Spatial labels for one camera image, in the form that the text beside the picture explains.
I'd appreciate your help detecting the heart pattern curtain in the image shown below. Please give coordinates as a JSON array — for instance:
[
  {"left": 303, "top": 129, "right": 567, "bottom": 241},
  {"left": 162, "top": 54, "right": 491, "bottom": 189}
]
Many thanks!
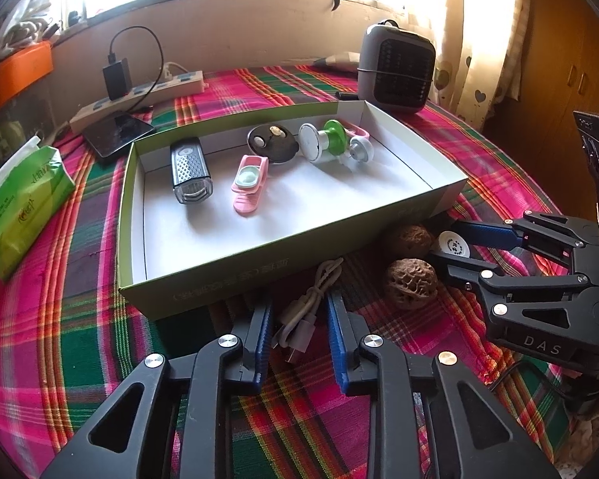
[{"left": 429, "top": 0, "right": 531, "bottom": 130}]

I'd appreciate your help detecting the white plug in strip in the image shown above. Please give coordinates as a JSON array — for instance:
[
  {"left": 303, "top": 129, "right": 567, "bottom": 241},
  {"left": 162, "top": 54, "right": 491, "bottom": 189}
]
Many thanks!
[{"left": 162, "top": 62, "right": 188, "bottom": 81}]

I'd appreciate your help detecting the green tissue pack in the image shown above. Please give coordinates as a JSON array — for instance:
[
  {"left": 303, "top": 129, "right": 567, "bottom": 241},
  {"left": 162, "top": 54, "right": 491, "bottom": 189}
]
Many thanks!
[{"left": 0, "top": 135, "right": 75, "bottom": 281}]

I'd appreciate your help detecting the black charger plug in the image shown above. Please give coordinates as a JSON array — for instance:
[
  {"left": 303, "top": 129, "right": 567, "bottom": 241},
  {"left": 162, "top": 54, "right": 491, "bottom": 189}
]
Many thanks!
[{"left": 102, "top": 58, "right": 132, "bottom": 101}]

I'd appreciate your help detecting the pink clip camera gadget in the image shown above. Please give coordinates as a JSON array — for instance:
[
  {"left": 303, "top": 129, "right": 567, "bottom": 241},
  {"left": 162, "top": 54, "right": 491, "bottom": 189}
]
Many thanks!
[{"left": 231, "top": 154, "right": 269, "bottom": 216}]

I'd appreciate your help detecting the black round disc gadget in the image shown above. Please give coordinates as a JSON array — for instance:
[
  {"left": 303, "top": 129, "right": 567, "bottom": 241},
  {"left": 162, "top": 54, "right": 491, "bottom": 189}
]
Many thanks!
[{"left": 246, "top": 125, "right": 300, "bottom": 164}]

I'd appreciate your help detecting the orange box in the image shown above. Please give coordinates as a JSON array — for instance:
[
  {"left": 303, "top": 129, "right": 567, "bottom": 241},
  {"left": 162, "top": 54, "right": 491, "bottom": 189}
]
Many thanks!
[{"left": 0, "top": 41, "right": 54, "bottom": 109}]

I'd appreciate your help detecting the black smartphone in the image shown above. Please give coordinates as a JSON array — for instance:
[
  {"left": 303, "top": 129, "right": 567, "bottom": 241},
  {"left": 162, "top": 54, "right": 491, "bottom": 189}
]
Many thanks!
[{"left": 82, "top": 113, "right": 157, "bottom": 163}]

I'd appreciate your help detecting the grey portable heater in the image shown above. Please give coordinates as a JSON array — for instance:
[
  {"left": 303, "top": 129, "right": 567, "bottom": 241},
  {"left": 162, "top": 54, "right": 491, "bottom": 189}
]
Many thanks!
[{"left": 357, "top": 20, "right": 436, "bottom": 114}]

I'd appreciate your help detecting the white power strip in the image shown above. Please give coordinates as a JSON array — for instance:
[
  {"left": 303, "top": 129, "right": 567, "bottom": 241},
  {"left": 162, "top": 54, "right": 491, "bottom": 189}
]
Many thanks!
[{"left": 69, "top": 70, "right": 205, "bottom": 133}]

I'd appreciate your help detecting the white usb cable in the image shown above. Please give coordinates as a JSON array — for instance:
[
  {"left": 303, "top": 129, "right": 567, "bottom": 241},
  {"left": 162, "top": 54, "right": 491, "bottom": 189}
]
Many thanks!
[{"left": 271, "top": 256, "right": 345, "bottom": 364}]

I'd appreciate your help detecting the beige tool on table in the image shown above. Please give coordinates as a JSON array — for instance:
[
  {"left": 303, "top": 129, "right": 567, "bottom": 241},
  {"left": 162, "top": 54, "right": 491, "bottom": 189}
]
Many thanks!
[{"left": 313, "top": 52, "right": 360, "bottom": 73}]

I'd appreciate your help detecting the black rectangular bike light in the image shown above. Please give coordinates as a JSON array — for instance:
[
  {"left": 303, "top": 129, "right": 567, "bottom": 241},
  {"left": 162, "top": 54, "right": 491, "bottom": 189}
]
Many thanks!
[{"left": 171, "top": 137, "right": 213, "bottom": 204}]

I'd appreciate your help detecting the black charger cable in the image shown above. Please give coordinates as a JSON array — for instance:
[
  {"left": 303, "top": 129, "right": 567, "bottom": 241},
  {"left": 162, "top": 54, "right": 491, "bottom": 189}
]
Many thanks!
[{"left": 107, "top": 25, "right": 165, "bottom": 114}]

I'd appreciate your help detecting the pink white clip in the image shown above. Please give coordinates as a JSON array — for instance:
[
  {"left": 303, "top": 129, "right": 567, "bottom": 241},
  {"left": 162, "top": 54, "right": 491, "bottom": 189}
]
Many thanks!
[{"left": 341, "top": 120, "right": 370, "bottom": 140}]

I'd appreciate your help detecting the wooden cabinet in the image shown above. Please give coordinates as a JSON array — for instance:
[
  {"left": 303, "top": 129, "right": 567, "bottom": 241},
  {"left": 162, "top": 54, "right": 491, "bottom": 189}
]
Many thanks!
[{"left": 484, "top": 0, "right": 599, "bottom": 220}]

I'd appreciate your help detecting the green white spool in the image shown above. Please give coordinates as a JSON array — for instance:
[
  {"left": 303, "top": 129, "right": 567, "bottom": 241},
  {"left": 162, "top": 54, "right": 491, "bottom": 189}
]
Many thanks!
[{"left": 298, "top": 119, "right": 349, "bottom": 163}]

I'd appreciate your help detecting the walnut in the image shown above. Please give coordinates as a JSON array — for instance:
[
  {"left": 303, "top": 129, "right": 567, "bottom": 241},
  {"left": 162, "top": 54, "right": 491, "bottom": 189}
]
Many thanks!
[
  {"left": 384, "top": 258, "right": 438, "bottom": 310},
  {"left": 385, "top": 225, "right": 435, "bottom": 258}
]

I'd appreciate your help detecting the green white cardboard box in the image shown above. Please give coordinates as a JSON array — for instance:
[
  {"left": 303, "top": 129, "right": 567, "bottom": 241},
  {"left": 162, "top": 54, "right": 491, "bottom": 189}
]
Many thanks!
[{"left": 117, "top": 102, "right": 466, "bottom": 320}]

